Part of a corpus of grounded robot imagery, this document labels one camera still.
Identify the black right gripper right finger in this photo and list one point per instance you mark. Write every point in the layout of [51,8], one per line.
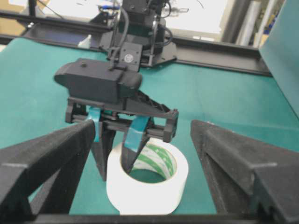
[246,175]

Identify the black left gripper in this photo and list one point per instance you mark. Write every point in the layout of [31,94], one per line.
[91,83]

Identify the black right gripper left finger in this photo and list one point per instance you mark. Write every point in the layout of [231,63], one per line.
[39,177]

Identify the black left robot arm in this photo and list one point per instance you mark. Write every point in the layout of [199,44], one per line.
[132,12]

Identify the green table cloth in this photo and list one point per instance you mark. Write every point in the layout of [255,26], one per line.
[32,104]

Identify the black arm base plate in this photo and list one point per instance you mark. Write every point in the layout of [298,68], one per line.
[143,47]

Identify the black aluminium frame rail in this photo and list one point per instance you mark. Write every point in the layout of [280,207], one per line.
[189,51]

